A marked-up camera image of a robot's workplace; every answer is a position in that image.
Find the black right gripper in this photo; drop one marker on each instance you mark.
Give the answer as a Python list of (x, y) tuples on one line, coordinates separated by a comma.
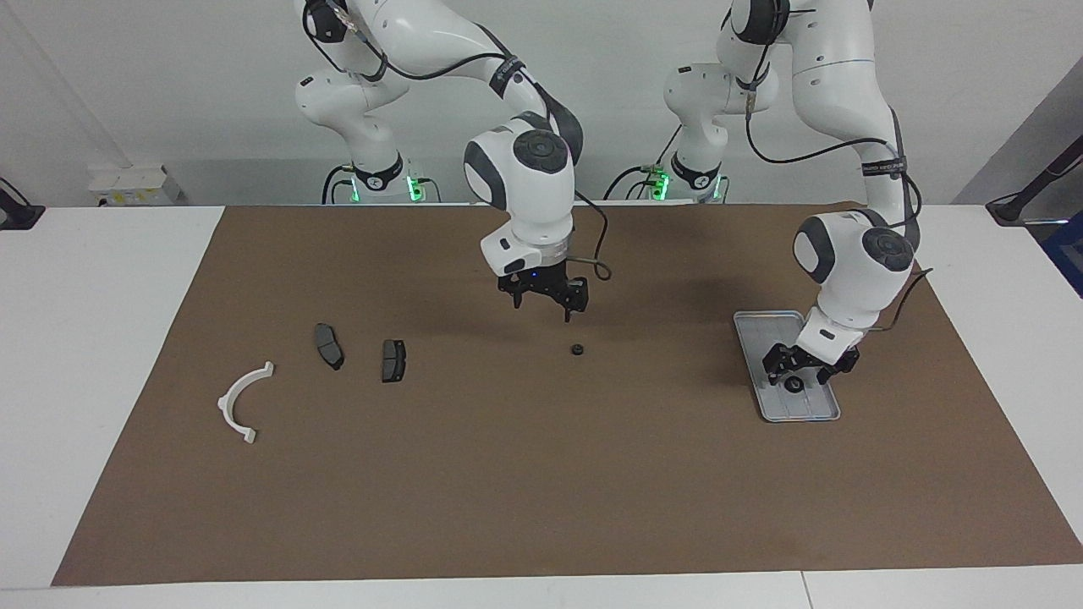
[(541, 281)]

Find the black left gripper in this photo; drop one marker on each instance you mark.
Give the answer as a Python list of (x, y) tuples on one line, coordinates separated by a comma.
[(812, 359)]

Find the small black round knob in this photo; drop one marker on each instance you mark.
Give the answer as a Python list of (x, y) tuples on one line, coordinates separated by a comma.
[(795, 386)]

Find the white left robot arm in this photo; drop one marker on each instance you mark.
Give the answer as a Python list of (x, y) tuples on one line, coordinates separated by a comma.
[(854, 262)]

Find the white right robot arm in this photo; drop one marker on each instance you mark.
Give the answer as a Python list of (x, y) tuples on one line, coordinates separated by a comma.
[(533, 194)]

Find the silver metal tray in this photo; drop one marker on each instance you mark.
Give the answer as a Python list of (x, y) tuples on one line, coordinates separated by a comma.
[(761, 334)]

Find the short dark brake pad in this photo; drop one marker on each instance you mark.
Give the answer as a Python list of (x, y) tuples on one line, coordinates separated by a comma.
[(393, 359)]

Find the brown table mat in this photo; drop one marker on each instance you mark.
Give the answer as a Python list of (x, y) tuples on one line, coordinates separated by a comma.
[(541, 474)]

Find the long dark brake pad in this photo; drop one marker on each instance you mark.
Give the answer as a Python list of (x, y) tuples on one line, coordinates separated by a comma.
[(329, 347)]

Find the black angled pole stand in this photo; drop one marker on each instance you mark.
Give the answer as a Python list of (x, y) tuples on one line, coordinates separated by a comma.
[(1015, 207)]

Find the blue box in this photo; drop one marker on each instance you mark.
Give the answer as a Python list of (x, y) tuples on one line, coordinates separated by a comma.
[(1068, 254)]

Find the black clamp stand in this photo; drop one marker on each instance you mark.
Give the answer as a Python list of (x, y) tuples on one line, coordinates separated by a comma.
[(19, 216)]

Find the white curved plastic bracket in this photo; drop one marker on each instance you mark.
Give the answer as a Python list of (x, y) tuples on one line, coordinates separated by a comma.
[(230, 406)]

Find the white wall socket box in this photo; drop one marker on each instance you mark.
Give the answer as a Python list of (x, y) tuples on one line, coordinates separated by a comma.
[(135, 186)]

